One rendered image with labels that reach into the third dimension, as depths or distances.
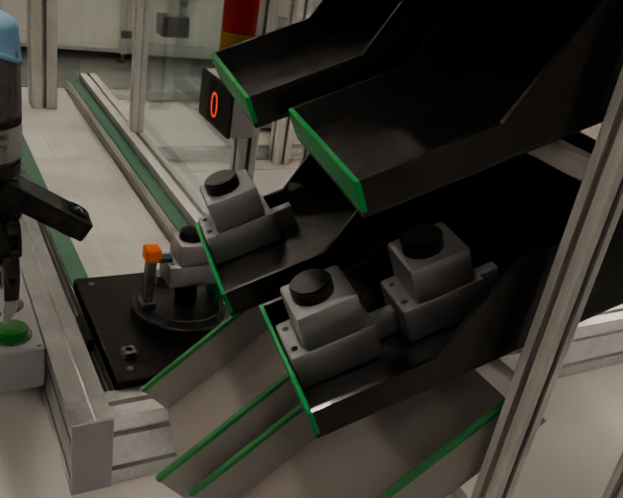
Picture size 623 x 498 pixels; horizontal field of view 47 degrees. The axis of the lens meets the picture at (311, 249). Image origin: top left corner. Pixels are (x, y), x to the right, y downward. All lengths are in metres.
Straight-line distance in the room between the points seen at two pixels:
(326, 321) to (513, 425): 0.14
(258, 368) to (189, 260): 0.24
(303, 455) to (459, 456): 0.17
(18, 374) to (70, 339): 0.07
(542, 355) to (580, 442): 0.67
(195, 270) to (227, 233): 0.30
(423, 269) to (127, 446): 0.48
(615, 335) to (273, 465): 0.78
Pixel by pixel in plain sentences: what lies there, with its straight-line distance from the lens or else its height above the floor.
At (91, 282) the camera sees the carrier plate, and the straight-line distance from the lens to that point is 1.05.
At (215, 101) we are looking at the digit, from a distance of 1.08.
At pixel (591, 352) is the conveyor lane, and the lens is 1.29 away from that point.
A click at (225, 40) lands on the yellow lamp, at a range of 1.06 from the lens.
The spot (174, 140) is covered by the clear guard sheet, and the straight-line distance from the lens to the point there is 1.44.
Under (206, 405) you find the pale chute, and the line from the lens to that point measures 0.76.
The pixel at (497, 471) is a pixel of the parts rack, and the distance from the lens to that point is 0.54.
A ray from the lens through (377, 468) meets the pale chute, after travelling 0.61.
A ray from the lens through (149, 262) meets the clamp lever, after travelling 0.92.
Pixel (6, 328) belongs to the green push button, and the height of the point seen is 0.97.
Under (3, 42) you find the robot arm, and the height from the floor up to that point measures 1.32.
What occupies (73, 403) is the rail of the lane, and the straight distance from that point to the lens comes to 0.85.
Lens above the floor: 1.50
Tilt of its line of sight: 26 degrees down
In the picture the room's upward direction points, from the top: 10 degrees clockwise
